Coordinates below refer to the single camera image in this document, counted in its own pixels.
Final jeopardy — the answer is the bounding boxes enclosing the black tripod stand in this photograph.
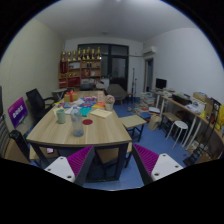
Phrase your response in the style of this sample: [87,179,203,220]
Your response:
[130,67,138,98]

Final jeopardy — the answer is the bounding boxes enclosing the clear plastic water bottle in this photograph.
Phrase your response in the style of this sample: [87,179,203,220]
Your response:
[70,105,85,138]

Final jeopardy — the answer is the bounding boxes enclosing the light wooden stool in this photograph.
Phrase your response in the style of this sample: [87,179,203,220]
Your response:
[119,114,148,143]

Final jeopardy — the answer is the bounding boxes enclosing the black computer monitor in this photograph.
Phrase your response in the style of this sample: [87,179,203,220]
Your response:
[155,77,168,90]

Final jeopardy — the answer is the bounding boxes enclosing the black mesh-back chair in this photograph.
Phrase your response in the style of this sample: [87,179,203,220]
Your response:
[0,113,33,164]

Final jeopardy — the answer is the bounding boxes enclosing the orange standing card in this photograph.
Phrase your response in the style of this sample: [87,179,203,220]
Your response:
[96,91,105,104]

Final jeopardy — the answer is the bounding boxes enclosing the large beige book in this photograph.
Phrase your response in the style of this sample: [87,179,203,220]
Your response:
[89,108,113,119]

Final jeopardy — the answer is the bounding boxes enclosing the black office chair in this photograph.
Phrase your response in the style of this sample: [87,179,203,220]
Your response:
[25,87,56,123]

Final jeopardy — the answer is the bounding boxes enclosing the stack of books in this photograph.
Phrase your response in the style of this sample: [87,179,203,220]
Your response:
[139,91,157,108]

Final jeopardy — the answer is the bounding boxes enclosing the pale green cup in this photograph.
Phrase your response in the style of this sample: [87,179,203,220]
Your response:
[55,108,67,125]

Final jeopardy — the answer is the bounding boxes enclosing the purple sign board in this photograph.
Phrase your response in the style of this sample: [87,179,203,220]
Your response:
[7,96,29,129]

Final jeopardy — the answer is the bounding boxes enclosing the black wire rack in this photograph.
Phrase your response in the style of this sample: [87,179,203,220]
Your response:
[183,98,223,167]

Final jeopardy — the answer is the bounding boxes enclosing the small round white table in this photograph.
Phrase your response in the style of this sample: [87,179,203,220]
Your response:
[51,87,69,101]

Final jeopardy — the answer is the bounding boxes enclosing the pink plastic package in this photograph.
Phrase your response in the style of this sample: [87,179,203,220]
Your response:
[83,96,98,103]

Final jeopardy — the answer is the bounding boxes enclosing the brown wooden stool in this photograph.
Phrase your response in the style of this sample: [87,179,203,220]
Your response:
[159,112,181,134]

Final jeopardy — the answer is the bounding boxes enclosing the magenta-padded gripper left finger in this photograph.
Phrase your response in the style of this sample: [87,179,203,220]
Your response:
[44,145,96,187]

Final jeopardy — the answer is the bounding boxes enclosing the blue printed brochure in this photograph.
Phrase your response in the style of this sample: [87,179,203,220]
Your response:
[57,101,73,109]

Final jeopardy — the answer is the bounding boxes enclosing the long wooden wall desk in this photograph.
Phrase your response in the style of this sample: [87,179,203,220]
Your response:
[149,88,224,158]

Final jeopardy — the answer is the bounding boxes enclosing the orange book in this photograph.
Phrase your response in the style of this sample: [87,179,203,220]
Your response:
[91,101,106,110]

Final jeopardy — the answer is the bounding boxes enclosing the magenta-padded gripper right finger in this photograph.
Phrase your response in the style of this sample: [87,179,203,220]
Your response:
[132,143,185,186]

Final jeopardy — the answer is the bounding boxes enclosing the grey armchair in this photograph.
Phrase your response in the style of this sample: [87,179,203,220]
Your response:
[105,83,128,105]

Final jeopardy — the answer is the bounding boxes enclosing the pink flowers in white pot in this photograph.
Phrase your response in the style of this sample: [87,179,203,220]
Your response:
[104,94,116,112]

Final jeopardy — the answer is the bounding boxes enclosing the wooden shelf unit with trophies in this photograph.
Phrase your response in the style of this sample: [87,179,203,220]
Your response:
[58,46,103,89]

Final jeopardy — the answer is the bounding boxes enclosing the white wall air conditioner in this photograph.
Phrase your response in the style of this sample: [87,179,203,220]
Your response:
[142,45,158,57]

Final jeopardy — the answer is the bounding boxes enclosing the beige paper bag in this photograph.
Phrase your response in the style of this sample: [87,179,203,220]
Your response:
[147,114,163,131]

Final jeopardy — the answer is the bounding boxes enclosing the black framed glass door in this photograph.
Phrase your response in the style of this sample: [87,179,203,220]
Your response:
[77,43,130,92]

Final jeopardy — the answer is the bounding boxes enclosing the white round stool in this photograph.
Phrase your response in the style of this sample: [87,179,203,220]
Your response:
[165,120,189,149]

